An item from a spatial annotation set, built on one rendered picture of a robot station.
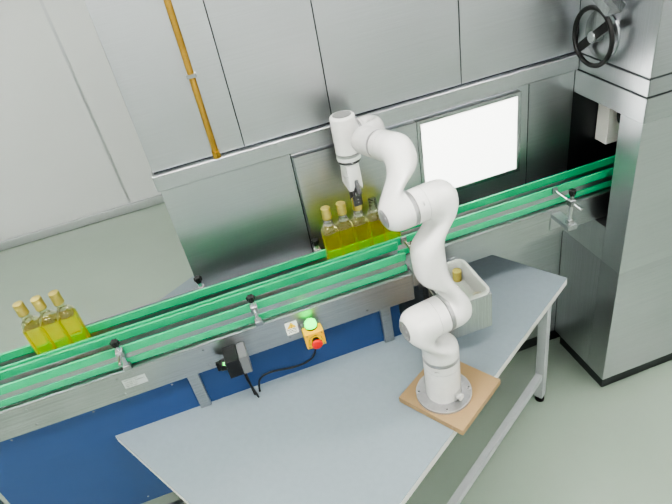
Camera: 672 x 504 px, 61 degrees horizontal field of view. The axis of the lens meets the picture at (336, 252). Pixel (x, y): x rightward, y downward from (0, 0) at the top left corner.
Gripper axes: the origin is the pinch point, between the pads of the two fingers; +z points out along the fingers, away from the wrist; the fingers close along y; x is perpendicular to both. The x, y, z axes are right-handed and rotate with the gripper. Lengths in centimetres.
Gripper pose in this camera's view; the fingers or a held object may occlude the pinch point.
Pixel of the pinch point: (355, 197)
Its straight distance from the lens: 204.2
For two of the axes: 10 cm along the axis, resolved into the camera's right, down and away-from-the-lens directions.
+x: 9.4, -3.0, 1.4
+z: 1.7, 8.0, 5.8
